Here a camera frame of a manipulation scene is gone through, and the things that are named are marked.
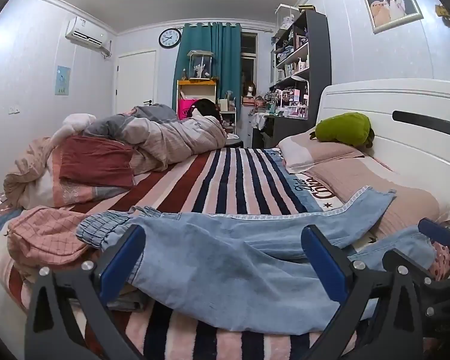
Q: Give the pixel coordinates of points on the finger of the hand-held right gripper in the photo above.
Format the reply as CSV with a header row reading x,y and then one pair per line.
x,y
435,230
397,260

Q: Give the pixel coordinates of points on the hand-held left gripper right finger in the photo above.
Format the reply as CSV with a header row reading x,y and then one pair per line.
x,y
324,266

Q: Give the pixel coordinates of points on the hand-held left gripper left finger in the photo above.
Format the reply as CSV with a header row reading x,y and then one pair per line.
x,y
120,266

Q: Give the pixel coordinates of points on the light blue denim pants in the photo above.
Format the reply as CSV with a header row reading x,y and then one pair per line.
x,y
228,255

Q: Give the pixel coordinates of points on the pink checked garment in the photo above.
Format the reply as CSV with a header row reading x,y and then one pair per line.
x,y
48,232

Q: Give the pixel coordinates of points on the red-brown folded cloth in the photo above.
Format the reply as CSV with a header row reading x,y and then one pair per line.
x,y
93,161

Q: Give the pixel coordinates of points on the white and pink pillow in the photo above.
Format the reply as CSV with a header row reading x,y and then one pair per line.
x,y
311,150

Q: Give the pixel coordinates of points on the striped plush blanket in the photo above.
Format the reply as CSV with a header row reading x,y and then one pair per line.
x,y
217,180

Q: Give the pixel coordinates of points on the white bed headboard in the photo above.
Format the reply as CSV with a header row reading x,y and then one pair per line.
x,y
397,97

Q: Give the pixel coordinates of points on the green plush toy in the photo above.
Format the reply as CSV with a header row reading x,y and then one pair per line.
x,y
341,127

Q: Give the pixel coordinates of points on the cluttered dark desk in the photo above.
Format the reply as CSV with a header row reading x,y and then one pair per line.
x,y
285,131

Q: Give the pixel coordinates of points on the beige striped duvet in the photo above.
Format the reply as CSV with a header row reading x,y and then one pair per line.
x,y
187,135

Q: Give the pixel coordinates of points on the white plush toy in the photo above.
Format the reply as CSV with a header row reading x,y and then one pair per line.
x,y
75,122

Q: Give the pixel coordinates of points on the black round stool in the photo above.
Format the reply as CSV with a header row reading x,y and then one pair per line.
x,y
234,143

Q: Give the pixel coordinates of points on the grey garment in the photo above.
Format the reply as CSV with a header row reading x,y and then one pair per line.
x,y
150,112

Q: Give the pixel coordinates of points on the bright pink bag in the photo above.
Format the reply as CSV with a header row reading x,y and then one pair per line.
x,y
185,108

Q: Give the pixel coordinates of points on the white side rack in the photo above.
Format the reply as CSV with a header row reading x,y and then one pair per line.
x,y
228,118

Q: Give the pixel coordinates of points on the black plush toy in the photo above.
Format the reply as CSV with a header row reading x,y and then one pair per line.
x,y
206,107

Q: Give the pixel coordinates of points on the white door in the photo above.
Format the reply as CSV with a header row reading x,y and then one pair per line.
x,y
135,82

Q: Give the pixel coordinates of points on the mannequin head with wig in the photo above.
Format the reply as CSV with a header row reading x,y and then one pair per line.
x,y
250,90

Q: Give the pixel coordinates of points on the yellow shelf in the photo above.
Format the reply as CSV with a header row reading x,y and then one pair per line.
x,y
197,90

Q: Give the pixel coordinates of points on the dark tall bookshelf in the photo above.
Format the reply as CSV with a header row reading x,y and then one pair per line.
x,y
318,63

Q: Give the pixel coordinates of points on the window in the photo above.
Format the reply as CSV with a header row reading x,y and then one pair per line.
x,y
248,71

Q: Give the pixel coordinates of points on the large glass display case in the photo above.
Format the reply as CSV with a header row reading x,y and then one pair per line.
x,y
200,65

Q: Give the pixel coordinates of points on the white air conditioner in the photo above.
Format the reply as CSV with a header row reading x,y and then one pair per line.
x,y
84,32

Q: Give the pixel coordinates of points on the teal curtain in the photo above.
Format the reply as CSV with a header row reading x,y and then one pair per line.
x,y
210,41

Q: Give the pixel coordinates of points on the small glass display case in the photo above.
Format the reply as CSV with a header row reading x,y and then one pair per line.
x,y
287,17

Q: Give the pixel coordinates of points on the white wall socket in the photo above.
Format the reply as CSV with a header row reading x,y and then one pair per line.
x,y
14,110

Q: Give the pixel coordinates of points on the pale blue wall poster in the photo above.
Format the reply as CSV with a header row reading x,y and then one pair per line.
x,y
63,80

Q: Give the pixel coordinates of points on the framed wall picture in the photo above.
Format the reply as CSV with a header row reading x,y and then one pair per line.
x,y
392,5

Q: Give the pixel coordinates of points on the round wall clock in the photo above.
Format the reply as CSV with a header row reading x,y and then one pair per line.
x,y
170,38

